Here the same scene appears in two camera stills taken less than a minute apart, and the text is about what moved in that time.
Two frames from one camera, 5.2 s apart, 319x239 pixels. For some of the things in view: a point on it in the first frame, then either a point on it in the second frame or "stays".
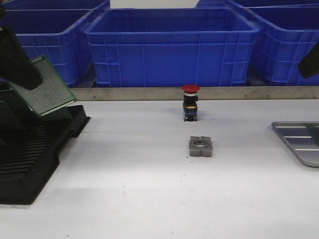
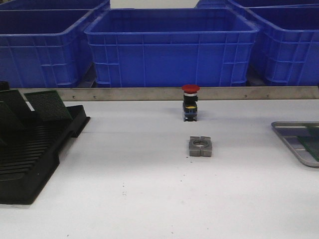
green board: (314, 132) stays
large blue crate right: (286, 33) stays
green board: (52, 94) -> (312, 142)
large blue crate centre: (179, 46) stays
